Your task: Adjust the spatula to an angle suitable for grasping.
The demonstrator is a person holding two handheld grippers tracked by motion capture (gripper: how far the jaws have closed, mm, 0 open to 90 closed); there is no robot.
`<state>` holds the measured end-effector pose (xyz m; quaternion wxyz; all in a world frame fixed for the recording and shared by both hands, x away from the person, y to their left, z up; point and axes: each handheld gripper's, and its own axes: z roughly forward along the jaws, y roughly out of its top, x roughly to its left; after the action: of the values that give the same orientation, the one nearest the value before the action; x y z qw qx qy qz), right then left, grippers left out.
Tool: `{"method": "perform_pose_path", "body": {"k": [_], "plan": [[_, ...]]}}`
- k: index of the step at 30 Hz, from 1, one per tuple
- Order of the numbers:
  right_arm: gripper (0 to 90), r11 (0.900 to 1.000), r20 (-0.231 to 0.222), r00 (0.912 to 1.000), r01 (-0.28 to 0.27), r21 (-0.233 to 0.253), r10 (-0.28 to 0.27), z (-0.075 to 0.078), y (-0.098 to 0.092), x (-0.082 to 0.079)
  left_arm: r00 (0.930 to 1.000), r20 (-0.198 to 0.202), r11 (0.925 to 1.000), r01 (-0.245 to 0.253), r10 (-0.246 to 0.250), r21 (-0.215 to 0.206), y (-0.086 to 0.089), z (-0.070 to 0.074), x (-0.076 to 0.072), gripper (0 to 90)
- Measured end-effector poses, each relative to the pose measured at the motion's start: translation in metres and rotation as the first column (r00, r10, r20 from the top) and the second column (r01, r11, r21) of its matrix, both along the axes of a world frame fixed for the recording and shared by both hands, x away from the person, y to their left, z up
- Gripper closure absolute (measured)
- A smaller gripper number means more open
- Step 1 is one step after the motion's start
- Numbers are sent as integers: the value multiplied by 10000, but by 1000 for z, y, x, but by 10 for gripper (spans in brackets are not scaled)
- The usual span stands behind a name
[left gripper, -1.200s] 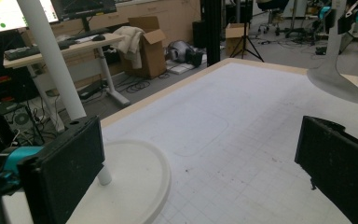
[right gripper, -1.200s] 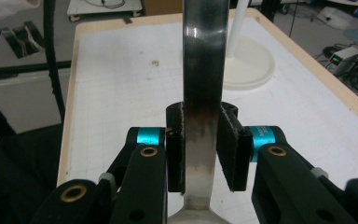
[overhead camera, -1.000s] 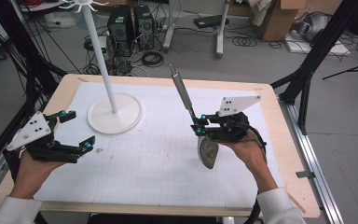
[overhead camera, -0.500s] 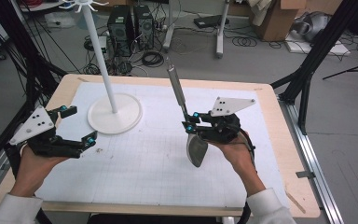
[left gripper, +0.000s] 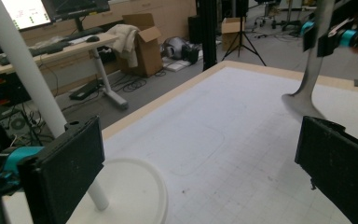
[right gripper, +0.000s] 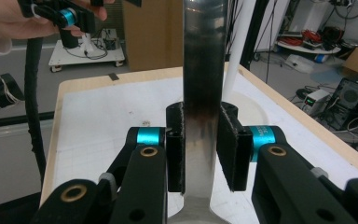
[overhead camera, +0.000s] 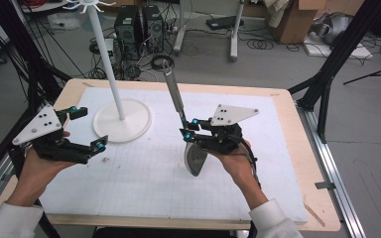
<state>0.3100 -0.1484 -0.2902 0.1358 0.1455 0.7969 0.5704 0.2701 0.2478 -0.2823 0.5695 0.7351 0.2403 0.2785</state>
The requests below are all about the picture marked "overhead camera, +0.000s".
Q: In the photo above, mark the person's right hand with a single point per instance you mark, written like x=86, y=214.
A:
x=238, y=168

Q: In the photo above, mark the black metal frame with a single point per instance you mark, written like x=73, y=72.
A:
x=23, y=49
x=337, y=53

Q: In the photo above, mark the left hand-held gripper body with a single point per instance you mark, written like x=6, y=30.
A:
x=43, y=125

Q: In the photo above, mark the white board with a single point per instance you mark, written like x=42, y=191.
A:
x=337, y=51

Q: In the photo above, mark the grey bag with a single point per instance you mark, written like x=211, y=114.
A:
x=332, y=28

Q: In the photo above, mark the steel spatula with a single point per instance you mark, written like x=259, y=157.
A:
x=173, y=89

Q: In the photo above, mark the metal clamp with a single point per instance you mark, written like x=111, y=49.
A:
x=324, y=185

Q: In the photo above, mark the small white device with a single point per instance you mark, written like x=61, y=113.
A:
x=109, y=46

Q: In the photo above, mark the beige cloth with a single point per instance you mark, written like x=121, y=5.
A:
x=276, y=10

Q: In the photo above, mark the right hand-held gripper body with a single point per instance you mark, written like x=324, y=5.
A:
x=225, y=135

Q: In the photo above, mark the black tripod leg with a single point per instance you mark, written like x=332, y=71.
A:
x=373, y=74

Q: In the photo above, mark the black flat box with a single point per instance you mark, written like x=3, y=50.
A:
x=223, y=22

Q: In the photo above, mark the cardboard box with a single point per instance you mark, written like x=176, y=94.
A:
x=294, y=23

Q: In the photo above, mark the person's left hand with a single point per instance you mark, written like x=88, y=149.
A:
x=43, y=175

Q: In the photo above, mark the black computer tower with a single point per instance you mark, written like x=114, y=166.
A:
x=127, y=31
x=152, y=28

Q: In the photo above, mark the white hook stand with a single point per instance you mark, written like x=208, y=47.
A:
x=122, y=125

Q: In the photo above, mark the clear plastic bag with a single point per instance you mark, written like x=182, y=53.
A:
x=63, y=21

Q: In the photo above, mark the white grid mat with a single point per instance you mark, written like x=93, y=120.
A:
x=145, y=185

